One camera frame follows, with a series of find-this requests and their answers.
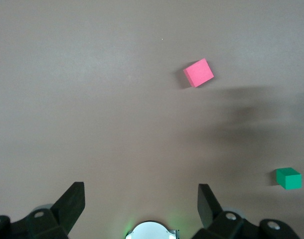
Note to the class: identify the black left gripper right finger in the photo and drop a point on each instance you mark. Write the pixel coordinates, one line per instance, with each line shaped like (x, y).
(209, 209)

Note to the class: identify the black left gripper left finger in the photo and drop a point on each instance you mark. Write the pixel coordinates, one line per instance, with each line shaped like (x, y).
(67, 206)

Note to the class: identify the green foam cube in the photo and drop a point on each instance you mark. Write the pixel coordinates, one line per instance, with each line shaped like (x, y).
(290, 179)

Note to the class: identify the pink foam cube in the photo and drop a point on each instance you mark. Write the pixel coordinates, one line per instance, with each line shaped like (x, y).
(198, 73)

